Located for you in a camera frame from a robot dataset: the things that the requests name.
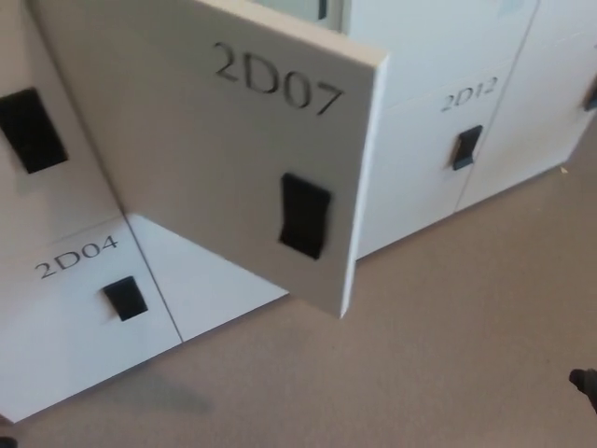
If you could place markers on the black robot foot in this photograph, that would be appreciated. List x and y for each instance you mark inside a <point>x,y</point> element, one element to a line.
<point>7,442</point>

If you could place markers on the white locker door 2D08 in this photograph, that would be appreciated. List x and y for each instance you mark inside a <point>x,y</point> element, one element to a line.
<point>196,289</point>

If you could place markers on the dark latch strike plate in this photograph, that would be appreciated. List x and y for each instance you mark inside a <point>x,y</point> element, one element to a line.
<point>323,8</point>

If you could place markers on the white locker door, unnumbered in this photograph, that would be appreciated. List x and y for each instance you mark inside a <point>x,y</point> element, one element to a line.
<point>569,18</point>

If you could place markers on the white locker door 2D07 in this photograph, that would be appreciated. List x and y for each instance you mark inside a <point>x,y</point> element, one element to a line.
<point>186,140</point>

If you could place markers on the white locker door beside 2D12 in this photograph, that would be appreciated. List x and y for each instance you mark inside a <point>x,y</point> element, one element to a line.
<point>527,140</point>

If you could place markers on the white locker door above 2D04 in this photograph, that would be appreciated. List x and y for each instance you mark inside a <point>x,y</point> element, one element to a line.
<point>70,196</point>

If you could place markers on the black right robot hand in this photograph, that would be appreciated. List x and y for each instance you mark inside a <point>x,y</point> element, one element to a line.
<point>587,385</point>

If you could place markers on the white locker cabinet body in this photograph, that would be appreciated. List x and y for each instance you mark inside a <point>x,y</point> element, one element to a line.
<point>303,11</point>

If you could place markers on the white locker door above 2D12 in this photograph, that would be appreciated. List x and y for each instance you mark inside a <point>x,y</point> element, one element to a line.
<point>443,46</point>

